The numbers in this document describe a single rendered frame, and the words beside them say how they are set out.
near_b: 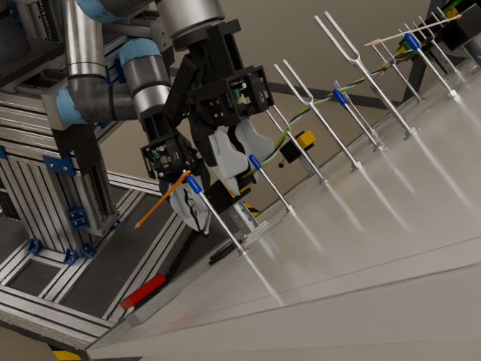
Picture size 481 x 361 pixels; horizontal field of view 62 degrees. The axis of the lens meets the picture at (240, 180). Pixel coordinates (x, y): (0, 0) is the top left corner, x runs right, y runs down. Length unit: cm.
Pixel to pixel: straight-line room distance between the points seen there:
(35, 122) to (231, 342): 91
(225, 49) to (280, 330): 36
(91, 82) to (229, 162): 43
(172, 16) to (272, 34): 272
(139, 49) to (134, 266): 114
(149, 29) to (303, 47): 196
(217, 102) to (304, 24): 266
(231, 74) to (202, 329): 32
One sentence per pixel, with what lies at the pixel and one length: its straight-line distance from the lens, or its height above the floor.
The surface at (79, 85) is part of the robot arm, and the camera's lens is 87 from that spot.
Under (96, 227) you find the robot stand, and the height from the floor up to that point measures 38.
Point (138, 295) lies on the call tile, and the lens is 50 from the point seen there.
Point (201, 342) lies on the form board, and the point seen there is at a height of 131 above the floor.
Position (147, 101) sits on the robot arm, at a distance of 72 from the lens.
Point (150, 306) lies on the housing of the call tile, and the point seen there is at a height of 113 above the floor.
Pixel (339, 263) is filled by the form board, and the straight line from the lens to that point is 16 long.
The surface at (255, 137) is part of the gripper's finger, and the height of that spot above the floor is 123.
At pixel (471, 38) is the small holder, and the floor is 135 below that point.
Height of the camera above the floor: 153
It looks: 39 degrees down
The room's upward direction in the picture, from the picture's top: straight up
